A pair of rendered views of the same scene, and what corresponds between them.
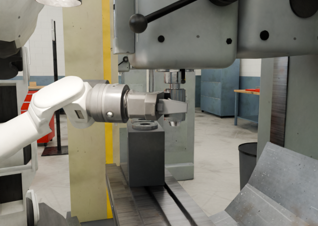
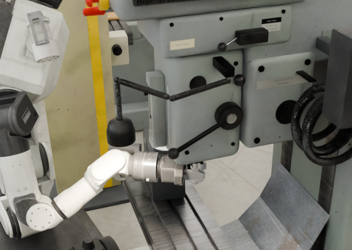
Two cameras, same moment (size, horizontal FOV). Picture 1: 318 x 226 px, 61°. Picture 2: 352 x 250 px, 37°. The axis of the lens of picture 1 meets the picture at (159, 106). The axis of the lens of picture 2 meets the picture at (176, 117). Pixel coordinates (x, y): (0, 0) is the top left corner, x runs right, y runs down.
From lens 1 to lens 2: 105 cm
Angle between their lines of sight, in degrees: 21
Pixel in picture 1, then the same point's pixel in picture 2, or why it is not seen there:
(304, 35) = (287, 133)
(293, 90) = not seen: hidden behind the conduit
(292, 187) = (288, 209)
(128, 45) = (162, 142)
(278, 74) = not seen: hidden behind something
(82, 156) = (64, 115)
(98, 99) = (138, 170)
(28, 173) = (47, 184)
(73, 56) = not seen: outside the picture
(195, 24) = (209, 139)
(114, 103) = (151, 173)
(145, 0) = (176, 130)
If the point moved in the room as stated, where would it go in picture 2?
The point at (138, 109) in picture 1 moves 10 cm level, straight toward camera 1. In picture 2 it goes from (169, 177) to (173, 198)
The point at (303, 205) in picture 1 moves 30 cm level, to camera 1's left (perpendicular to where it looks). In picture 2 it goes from (293, 225) to (199, 229)
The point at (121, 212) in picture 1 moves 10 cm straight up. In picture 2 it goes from (152, 230) to (151, 206)
